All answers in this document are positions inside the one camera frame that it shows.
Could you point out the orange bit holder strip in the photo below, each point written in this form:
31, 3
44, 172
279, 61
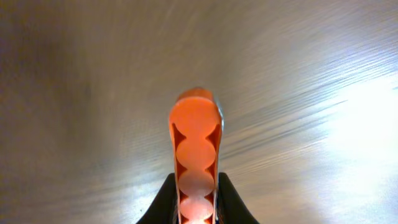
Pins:
196, 127

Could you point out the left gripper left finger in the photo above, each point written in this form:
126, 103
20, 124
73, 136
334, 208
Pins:
163, 209

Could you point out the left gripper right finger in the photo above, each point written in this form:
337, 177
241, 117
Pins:
230, 207

